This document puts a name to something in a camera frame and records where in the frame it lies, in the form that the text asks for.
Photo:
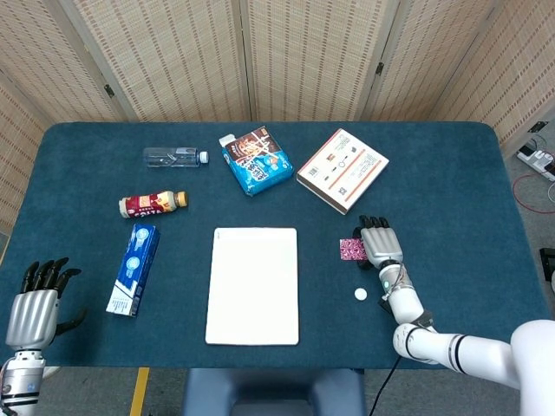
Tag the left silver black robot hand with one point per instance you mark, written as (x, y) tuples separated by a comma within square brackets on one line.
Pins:
[(32, 318)]

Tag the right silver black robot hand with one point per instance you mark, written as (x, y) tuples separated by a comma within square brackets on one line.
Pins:
[(381, 245)]

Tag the pink patterned packet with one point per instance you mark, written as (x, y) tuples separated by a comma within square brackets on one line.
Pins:
[(352, 250)]

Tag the white round magnet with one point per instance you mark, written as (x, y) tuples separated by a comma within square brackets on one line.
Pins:
[(360, 294)]

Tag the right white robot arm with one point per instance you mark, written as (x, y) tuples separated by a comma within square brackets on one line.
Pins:
[(477, 351)]

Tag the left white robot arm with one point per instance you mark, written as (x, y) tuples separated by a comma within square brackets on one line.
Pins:
[(21, 381)]

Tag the white rectangular board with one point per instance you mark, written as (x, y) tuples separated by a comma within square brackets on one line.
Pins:
[(253, 286)]

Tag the teal tablecloth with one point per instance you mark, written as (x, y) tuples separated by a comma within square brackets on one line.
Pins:
[(455, 242)]

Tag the white orange cardboard box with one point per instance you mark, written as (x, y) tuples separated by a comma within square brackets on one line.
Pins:
[(342, 170)]

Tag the blue toothpaste box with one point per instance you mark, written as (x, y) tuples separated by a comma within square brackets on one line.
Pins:
[(134, 268)]

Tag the blue brown snack bag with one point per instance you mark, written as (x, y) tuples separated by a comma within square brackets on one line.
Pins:
[(256, 162)]

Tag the red Costa coffee bottle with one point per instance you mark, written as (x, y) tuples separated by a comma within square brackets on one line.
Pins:
[(149, 204)]

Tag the black device on floor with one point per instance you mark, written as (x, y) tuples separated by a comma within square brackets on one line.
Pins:
[(547, 262)]

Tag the white power strip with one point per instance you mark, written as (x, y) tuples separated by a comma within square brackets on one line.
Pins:
[(537, 159)]

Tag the dark blue seat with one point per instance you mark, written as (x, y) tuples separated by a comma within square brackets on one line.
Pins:
[(273, 392)]

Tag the clear plastic water bottle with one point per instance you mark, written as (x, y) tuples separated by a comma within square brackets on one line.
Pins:
[(171, 157)]

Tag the woven bamboo folding screen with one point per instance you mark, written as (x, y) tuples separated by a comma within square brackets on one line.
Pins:
[(277, 56)]

